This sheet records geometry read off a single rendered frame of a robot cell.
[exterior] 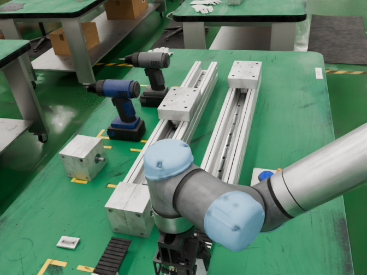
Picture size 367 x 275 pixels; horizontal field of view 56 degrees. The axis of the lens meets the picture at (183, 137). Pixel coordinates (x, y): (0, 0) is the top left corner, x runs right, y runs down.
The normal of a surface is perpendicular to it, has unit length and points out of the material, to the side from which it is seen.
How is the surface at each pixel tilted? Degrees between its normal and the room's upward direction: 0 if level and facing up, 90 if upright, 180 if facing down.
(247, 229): 90
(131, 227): 90
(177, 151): 0
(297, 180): 48
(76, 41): 90
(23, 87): 90
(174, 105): 0
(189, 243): 0
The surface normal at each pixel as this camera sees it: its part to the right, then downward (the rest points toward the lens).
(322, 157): -0.69, -0.50
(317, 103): -0.08, -0.81
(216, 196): -0.26, -0.67
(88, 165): 0.94, 0.14
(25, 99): -0.25, 0.58
